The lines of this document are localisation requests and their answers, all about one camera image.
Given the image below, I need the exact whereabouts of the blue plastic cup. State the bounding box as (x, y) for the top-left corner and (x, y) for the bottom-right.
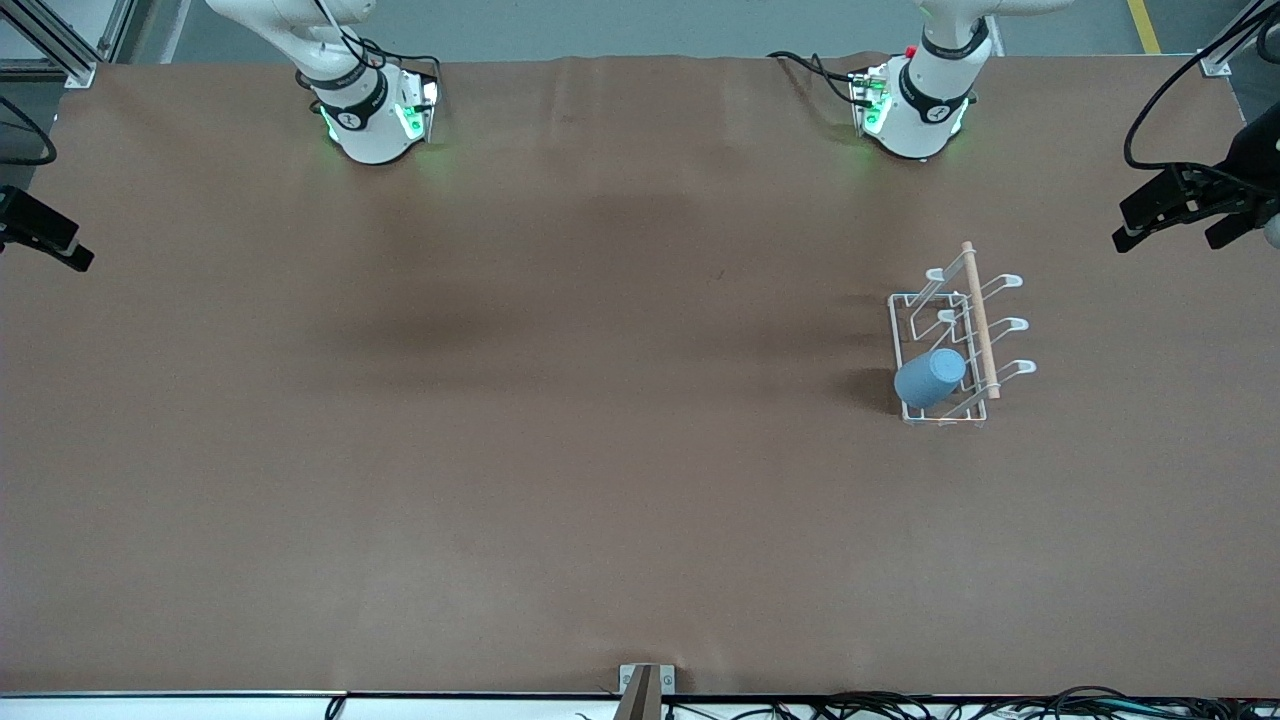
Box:
(893, 347), (969, 410)

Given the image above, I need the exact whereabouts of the metal base connector box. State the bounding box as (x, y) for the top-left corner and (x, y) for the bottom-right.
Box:
(398, 68), (442, 143)
(848, 64), (893, 138)

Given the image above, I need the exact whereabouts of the brown table cover sheet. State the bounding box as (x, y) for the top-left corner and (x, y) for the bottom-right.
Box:
(0, 52), (1280, 699)

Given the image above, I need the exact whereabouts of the aluminium frame profile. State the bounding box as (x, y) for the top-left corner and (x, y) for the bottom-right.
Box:
(0, 0), (137, 89)
(1195, 0), (1280, 77)

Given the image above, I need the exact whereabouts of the white wire cup holder rack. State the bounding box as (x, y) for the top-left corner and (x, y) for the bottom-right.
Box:
(888, 241), (1038, 428)

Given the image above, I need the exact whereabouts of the black left arm base cable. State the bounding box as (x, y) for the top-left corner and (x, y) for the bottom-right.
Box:
(767, 49), (867, 107)

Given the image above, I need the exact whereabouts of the black arm base cable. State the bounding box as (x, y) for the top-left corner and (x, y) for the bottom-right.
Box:
(295, 0), (444, 93)
(767, 49), (867, 107)

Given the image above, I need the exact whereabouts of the black right arm base cable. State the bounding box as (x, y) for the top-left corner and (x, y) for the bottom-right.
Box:
(295, 0), (444, 93)

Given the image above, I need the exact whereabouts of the black cable bundle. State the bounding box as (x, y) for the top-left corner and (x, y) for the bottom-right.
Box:
(660, 685), (1280, 720)

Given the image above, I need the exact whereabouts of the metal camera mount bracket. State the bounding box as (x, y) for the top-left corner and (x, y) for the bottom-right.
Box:
(613, 663), (677, 720)

